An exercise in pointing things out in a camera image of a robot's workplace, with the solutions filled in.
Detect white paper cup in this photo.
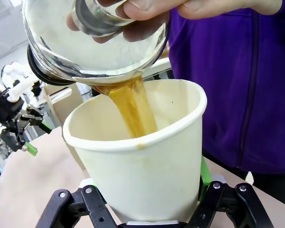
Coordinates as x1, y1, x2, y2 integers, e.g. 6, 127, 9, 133
62, 79, 208, 223

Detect brown cardboard cup carrier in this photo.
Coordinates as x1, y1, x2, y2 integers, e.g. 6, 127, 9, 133
42, 83, 95, 171

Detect clear glass pitcher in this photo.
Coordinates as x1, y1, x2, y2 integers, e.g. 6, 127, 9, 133
22, 0, 171, 86

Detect person in purple shirt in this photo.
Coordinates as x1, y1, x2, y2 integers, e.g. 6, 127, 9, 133
246, 171, 285, 205

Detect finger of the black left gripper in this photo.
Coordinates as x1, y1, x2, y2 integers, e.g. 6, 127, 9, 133
1, 120, 38, 156
19, 103, 53, 135

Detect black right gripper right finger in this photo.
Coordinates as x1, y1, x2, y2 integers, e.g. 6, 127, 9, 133
187, 157, 274, 228

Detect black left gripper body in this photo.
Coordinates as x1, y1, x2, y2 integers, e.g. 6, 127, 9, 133
0, 89, 26, 129

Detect person in purple jacket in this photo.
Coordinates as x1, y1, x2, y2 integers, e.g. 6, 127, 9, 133
167, 2, 285, 175

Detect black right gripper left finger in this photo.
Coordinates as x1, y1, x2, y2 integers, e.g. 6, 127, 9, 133
35, 179, 118, 228

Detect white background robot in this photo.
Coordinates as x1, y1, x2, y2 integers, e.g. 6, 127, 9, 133
1, 62, 31, 84

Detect amber tea liquid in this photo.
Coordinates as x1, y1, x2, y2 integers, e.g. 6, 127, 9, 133
92, 76, 159, 139

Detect person's bare hand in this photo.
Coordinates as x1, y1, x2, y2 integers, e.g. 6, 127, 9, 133
122, 0, 284, 43

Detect white background desk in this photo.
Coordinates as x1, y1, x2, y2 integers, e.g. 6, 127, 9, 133
142, 56, 173, 80

